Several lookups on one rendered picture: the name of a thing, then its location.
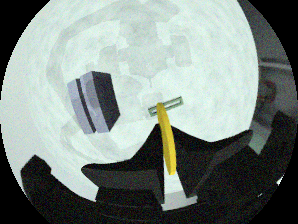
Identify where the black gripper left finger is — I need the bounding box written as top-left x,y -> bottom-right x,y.
81,124 -> 165,204

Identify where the gold coin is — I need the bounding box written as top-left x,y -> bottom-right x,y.
157,103 -> 177,175

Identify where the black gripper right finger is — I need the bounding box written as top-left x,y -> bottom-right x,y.
170,125 -> 253,198

